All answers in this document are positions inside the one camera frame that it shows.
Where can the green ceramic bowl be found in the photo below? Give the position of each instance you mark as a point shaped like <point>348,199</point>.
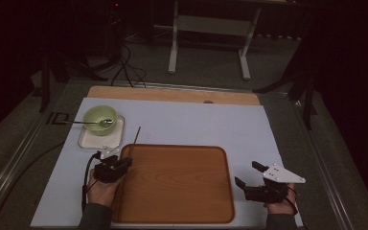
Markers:
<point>94,115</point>

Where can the white table mat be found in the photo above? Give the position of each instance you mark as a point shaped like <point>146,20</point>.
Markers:
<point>188,124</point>

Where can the white square plate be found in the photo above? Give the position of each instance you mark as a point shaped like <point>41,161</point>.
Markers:
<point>108,140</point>

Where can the metal floor rail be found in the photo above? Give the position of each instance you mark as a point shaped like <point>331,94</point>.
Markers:
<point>319,166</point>
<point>179,85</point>
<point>12,163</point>

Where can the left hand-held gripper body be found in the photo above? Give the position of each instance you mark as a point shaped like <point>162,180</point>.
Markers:
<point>108,171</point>

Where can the white metal desk frame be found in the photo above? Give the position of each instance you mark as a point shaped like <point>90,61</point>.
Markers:
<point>211,25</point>

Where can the person's left hand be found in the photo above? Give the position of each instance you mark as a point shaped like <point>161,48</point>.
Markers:
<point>102,193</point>

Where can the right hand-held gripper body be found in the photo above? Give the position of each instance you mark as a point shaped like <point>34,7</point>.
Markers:
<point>281,175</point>

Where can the brown wooden tray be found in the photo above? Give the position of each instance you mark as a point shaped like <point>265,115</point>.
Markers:
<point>179,185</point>

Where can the dark computer tower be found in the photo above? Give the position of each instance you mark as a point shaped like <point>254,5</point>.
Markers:
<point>115,32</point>

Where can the person's right hand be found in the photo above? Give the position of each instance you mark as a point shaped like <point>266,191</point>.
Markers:
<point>282,207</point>

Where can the metal spoon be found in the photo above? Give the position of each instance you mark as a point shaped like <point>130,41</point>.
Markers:
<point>80,122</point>

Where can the black tripod stand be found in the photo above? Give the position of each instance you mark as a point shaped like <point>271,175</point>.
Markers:
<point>308,102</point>

